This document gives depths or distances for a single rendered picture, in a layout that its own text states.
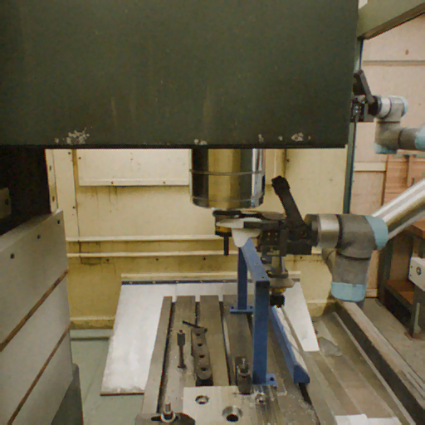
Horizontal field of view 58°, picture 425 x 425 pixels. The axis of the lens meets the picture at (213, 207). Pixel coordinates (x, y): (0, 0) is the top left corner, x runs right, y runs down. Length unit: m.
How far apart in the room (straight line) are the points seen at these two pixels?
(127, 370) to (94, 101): 1.24
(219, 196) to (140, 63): 0.27
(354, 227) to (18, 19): 0.72
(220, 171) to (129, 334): 1.21
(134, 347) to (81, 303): 0.45
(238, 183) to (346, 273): 0.32
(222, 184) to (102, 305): 1.45
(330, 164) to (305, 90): 1.24
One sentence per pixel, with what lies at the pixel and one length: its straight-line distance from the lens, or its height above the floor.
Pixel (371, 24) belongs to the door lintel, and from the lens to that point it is 1.82.
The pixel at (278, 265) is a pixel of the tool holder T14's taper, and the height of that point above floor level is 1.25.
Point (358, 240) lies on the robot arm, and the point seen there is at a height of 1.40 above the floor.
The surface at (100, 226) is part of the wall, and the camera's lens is 1.92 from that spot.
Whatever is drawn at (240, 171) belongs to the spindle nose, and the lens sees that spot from 0.72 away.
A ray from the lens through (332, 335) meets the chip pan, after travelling 1.99.
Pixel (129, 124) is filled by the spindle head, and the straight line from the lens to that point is 0.68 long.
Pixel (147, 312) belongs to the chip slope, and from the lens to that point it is 1.87.
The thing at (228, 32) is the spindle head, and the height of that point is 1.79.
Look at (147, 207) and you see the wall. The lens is 1.86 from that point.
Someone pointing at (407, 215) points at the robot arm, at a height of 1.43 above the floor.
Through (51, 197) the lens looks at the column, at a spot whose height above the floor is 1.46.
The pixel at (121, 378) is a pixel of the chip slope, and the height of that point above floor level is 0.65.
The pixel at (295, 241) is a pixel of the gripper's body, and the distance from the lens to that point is 0.84.
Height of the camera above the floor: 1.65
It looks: 13 degrees down
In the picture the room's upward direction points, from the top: straight up
